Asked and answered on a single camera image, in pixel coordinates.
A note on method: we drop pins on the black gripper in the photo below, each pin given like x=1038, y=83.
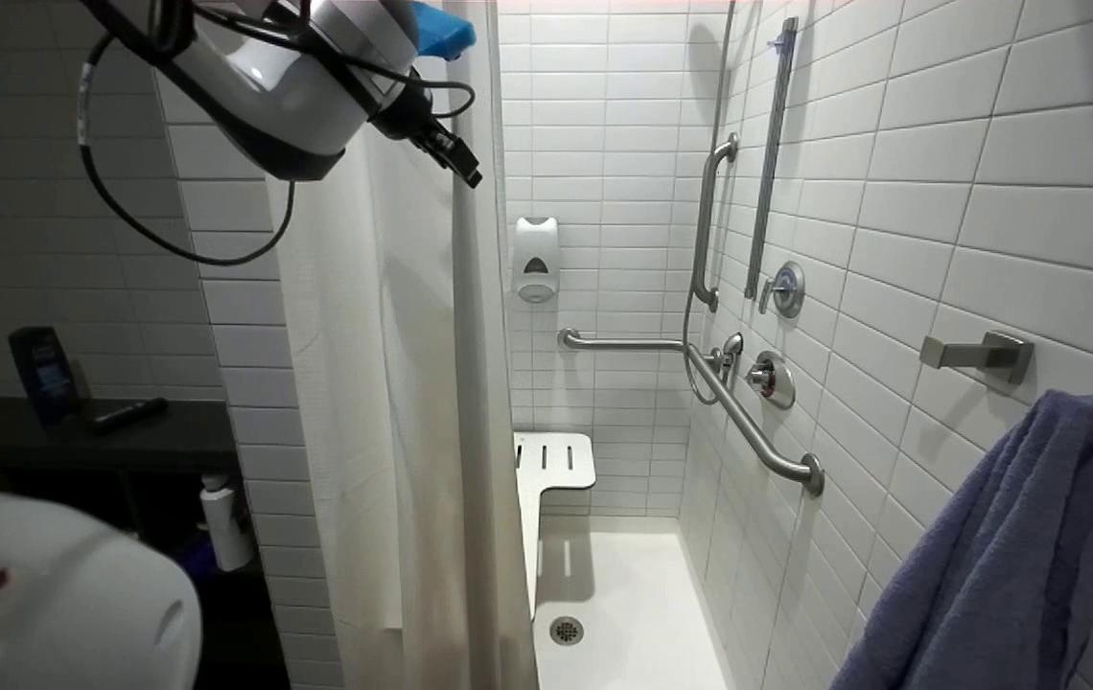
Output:
x=414, y=115

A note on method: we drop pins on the white shower curtain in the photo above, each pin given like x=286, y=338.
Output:
x=430, y=421

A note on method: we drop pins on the white soap dispenser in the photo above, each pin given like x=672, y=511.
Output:
x=535, y=254

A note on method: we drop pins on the vertical chrome grab bar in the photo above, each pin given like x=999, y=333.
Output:
x=705, y=231

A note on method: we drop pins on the chrome shower slide bar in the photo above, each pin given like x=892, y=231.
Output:
x=770, y=154

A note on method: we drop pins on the white slatted shower seat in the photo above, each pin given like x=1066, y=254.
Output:
x=558, y=466

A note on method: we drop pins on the round chrome shower valve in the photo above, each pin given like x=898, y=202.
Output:
x=785, y=287

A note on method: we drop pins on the long chrome grab bar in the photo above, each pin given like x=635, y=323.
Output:
x=750, y=427

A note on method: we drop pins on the black remote control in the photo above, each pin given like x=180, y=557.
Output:
x=124, y=413

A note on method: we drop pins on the white spray bottle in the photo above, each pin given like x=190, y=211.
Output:
x=222, y=522

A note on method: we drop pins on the dark bottle on counter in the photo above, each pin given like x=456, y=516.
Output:
x=46, y=369

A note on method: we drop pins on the round floor drain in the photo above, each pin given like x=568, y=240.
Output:
x=566, y=630

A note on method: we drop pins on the chrome towel hook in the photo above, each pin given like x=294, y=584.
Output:
x=988, y=355

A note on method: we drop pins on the white sink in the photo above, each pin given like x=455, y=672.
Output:
x=71, y=616

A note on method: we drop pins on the blue towel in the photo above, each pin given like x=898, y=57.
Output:
x=1018, y=548

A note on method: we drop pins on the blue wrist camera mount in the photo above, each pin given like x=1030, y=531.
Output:
x=441, y=29

